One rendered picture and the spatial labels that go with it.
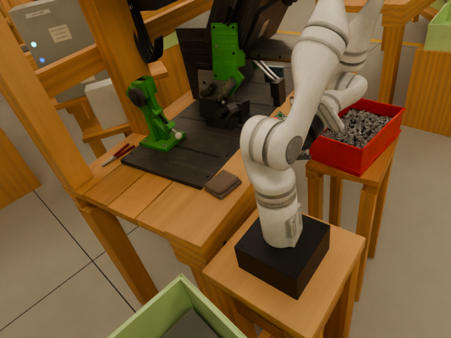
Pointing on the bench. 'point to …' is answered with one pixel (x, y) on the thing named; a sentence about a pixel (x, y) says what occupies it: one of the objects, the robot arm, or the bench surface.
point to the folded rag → (222, 184)
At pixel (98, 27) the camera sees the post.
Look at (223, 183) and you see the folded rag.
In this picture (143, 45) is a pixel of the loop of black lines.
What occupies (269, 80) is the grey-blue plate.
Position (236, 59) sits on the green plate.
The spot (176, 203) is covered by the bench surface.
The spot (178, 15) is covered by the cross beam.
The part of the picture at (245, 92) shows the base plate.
